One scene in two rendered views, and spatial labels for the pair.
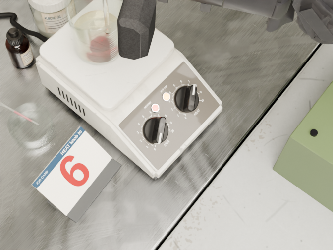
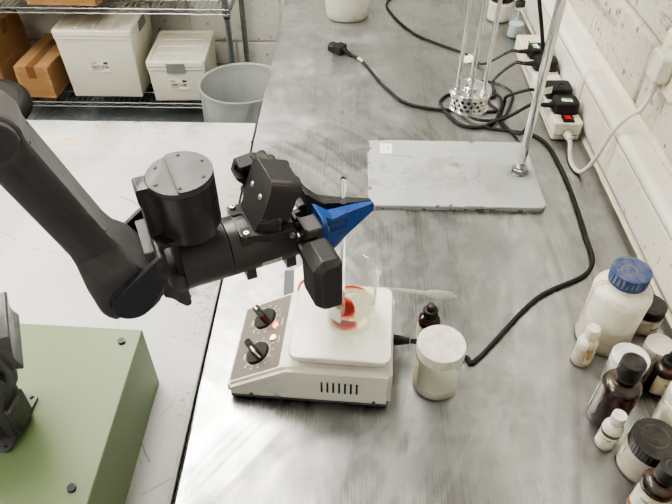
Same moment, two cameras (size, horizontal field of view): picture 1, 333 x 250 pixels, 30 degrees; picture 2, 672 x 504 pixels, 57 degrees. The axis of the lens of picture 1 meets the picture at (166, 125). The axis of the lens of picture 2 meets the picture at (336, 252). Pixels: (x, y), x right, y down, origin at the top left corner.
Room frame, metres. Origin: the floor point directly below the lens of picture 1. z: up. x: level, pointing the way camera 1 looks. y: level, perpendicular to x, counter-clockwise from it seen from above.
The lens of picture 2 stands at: (0.80, -0.19, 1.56)
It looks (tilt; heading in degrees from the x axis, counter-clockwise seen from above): 43 degrees down; 148
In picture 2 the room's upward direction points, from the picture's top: straight up
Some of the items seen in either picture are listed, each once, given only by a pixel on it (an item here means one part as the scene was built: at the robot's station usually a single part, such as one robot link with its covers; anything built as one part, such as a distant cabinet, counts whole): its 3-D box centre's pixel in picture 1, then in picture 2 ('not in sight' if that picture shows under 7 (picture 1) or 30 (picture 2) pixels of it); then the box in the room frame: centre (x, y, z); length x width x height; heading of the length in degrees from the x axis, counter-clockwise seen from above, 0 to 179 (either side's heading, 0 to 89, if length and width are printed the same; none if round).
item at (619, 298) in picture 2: not in sight; (616, 304); (0.53, 0.40, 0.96); 0.07 x 0.07 x 0.13
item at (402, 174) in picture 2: not in sight; (451, 173); (0.14, 0.47, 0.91); 0.30 x 0.20 x 0.01; 56
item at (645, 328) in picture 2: not in sight; (646, 314); (0.55, 0.46, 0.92); 0.04 x 0.04 x 0.04
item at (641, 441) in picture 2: not in sight; (648, 452); (0.69, 0.29, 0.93); 0.05 x 0.05 x 0.06
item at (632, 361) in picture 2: not in sight; (619, 390); (0.62, 0.31, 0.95); 0.04 x 0.04 x 0.11
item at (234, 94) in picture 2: not in sight; (247, 129); (-1.22, 0.66, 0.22); 0.33 x 0.33 x 0.41
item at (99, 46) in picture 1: (95, 28); (351, 295); (0.38, 0.09, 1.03); 0.07 x 0.06 x 0.08; 148
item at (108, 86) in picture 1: (107, 49); (342, 322); (0.38, 0.08, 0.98); 0.12 x 0.12 x 0.01; 53
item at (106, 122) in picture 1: (124, 80); (322, 343); (0.37, 0.06, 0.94); 0.22 x 0.13 x 0.08; 53
